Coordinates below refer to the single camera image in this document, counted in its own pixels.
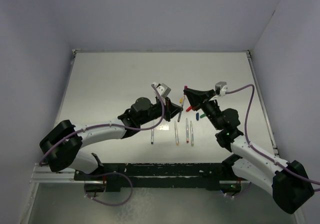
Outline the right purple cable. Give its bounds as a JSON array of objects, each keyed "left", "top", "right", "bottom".
[{"left": 224, "top": 83, "right": 320, "bottom": 186}]

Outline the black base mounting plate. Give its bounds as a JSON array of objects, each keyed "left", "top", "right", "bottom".
[{"left": 74, "top": 163, "right": 243, "bottom": 194}]

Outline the magenta-end marker pen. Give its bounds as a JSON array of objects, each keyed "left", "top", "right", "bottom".
[{"left": 177, "top": 96, "right": 186, "bottom": 123}]

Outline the aluminium extrusion rail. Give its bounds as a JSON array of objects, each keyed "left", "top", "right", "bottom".
[{"left": 29, "top": 162, "right": 78, "bottom": 184}]

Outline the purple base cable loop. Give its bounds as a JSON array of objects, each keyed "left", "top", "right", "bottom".
[{"left": 83, "top": 171, "right": 134, "bottom": 206}]

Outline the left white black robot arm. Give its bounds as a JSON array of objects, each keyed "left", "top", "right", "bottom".
[{"left": 39, "top": 97, "right": 183, "bottom": 180}]

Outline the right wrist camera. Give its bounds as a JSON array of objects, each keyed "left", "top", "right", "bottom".
[{"left": 215, "top": 81, "right": 228, "bottom": 97}]

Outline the red-end marker pen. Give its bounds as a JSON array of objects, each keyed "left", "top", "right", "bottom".
[{"left": 185, "top": 118, "right": 190, "bottom": 144}]

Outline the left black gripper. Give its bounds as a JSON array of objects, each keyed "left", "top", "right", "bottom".
[{"left": 138, "top": 96, "right": 183, "bottom": 126}]

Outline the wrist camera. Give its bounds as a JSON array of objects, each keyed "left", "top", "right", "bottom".
[
  {"left": 215, "top": 81, "right": 228, "bottom": 97},
  {"left": 152, "top": 82, "right": 171, "bottom": 98}
]

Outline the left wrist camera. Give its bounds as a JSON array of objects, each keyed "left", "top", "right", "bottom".
[{"left": 152, "top": 82, "right": 171, "bottom": 98}]

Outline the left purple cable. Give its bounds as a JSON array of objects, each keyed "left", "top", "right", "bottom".
[{"left": 38, "top": 83, "right": 167, "bottom": 165}]

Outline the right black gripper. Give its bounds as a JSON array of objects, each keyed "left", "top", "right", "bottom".
[{"left": 184, "top": 88, "right": 223, "bottom": 131}]

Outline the blue-end marker pen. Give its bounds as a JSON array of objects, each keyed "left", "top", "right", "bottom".
[{"left": 150, "top": 120, "right": 155, "bottom": 145}]

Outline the green-end marker pen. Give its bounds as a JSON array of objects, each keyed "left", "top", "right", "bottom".
[{"left": 190, "top": 121, "right": 194, "bottom": 147}]

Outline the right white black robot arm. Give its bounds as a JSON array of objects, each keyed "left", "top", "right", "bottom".
[{"left": 183, "top": 88, "right": 315, "bottom": 214}]

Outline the yellow-end marker pen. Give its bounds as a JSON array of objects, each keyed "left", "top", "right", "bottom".
[{"left": 174, "top": 121, "right": 180, "bottom": 146}]

